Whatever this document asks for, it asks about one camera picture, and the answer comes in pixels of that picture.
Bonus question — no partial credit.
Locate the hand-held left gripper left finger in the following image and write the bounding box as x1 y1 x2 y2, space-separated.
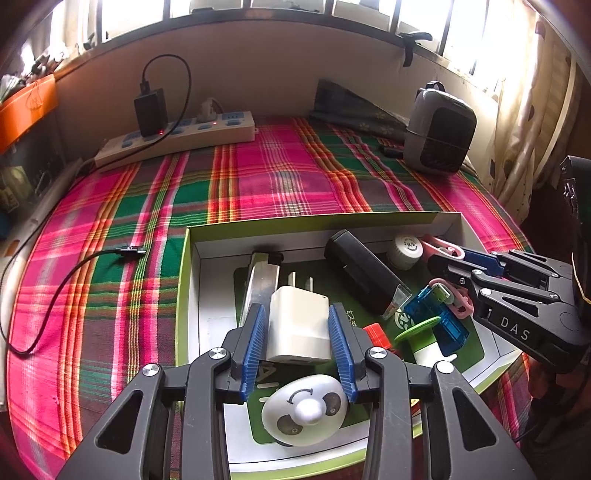
55 304 269 480

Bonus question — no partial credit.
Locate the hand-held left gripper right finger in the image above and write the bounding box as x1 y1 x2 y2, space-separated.
327 304 539 480

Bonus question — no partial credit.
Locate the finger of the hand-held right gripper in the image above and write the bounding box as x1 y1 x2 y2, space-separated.
427 254 509 319
462 248 575 301

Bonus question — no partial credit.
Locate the red jar with yellow label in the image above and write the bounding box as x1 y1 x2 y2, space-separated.
362 323 404 363

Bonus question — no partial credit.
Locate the white charger plug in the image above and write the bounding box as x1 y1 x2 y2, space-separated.
268 272 334 364

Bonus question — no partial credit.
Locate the blue transparent card reader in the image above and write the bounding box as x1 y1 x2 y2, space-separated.
404 282 467 356

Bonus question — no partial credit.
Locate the white panda face gadget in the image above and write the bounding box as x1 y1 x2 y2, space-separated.
261 375 349 448

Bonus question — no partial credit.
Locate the silver stapler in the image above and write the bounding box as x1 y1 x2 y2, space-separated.
238 250 284 328

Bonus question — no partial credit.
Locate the green cardboard box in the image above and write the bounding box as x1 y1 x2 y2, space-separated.
174 211 532 478

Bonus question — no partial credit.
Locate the green and white plastic stand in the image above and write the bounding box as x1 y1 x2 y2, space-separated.
392 316 458 370

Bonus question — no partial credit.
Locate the black flashlight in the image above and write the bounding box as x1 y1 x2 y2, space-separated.
324 229 413 320

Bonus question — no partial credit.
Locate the cream patterned curtain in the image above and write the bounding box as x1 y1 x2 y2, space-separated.
489 9 587 222

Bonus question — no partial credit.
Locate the grey space heater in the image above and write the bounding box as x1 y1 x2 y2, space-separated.
403 80 478 175

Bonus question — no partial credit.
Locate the dark patterned cloth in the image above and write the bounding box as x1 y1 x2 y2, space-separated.
308 78 411 144

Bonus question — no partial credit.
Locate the plaid blanket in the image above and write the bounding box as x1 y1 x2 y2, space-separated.
7 115 532 480

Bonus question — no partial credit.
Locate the white power strip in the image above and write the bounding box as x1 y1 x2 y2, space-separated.
93 110 256 172

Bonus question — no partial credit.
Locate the black power adapter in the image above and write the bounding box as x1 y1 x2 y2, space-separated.
134 88 169 138

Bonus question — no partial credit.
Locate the clear plastic container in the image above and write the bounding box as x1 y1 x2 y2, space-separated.
0 124 65 217

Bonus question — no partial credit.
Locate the window with metal bars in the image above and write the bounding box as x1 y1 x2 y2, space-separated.
60 0 536 84

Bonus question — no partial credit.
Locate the orange plastic bin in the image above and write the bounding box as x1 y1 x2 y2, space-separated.
0 76 58 153

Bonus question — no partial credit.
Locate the orange tray with clutter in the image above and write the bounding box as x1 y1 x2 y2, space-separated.
0 46 65 100

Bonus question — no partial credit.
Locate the black cable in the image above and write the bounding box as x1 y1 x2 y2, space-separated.
0 54 192 356

